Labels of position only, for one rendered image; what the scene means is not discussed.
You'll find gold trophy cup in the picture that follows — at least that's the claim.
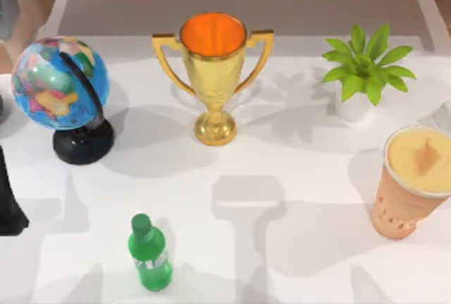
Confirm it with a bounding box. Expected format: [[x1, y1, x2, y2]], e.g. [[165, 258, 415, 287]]
[[152, 12, 275, 147]]

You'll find green plant in white pot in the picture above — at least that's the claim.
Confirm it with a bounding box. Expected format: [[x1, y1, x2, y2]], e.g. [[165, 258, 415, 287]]
[[321, 23, 418, 123]]

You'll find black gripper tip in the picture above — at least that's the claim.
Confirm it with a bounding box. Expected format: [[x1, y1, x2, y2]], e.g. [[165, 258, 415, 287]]
[[0, 145, 30, 238]]

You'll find green bottle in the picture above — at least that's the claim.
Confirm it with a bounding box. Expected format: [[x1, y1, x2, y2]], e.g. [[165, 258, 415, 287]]
[[127, 213, 174, 291]]

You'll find blue globe on black stand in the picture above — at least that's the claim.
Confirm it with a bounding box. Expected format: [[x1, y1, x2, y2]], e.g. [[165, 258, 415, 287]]
[[11, 36, 116, 166]]

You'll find orange drink cup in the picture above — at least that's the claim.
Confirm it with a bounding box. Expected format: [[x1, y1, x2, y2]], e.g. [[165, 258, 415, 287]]
[[370, 126, 451, 241]]

